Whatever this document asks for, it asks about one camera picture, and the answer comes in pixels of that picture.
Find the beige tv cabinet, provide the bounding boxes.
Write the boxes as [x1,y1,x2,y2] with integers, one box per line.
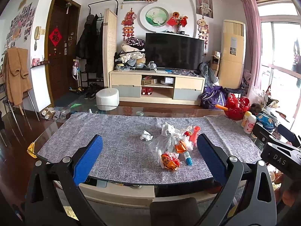
[109,70,204,105]

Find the orange foam stick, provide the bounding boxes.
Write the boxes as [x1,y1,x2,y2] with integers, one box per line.
[215,104,228,111]

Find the round green wall plate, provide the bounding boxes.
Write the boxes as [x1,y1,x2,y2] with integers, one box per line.
[139,2,171,33]

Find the beige standing air conditioner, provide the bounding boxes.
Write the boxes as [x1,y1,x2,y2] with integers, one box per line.
[218,19,246,89]

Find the yellow cap cream bottle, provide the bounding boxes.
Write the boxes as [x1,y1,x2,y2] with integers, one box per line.
[241,111,252,127]

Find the clear plastic bag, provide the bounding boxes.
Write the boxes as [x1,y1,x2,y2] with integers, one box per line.
[148,134,184,160]

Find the white lotion bottle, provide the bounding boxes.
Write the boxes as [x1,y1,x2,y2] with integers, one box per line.
[244,115,257,134]

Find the grey woven table mat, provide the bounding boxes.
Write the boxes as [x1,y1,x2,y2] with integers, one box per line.
[38,112,261,185]

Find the dark brown door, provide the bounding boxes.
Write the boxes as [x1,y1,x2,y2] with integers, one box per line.
[44,0,81,106]

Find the purple bag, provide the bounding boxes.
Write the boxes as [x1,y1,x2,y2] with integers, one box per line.
[199,86,228,109]

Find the red diamond door sign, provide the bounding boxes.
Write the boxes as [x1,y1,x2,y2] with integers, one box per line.
[49,27,62,47]

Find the beige folding screen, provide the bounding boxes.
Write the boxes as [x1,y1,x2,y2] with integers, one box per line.
[103,8,117,88]

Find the orange paper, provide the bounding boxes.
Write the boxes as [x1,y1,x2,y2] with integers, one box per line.
[175,140,187,153]

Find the pink plastic vase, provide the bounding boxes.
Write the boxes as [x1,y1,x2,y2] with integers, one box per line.
[189,126,201,147]

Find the person's right hand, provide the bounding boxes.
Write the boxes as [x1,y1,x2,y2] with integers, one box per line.
[274,173,300,207]

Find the small white paper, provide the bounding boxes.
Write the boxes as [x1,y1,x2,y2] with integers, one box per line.
[140,130,153,141]

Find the black hanging coats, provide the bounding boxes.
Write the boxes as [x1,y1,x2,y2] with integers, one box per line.
[75,14,104,79]

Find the red cutout basket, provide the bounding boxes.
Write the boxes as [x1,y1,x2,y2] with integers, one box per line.
[224,93,250,121]

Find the black flat television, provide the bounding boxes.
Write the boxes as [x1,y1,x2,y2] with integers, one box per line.
[145,33,204,70]

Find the blue white small bottle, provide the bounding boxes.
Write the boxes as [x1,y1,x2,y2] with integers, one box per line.
[183,151,193,166]

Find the white round stool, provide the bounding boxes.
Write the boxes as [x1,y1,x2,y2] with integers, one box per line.
[96,88,119,111]

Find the pile of clothes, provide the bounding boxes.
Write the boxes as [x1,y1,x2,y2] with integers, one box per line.
[114,37,146,71]

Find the pink curtain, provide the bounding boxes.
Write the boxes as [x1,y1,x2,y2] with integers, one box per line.
[242,0,262,100]

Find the framed wall poster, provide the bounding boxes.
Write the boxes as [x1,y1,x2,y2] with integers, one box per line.
[195,0,214,18]

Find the brown coat on chair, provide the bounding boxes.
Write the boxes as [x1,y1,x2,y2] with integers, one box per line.
[3,47,32,106]

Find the red orange snack wrapper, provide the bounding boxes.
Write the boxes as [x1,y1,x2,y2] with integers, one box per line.
[161,152,180,171]

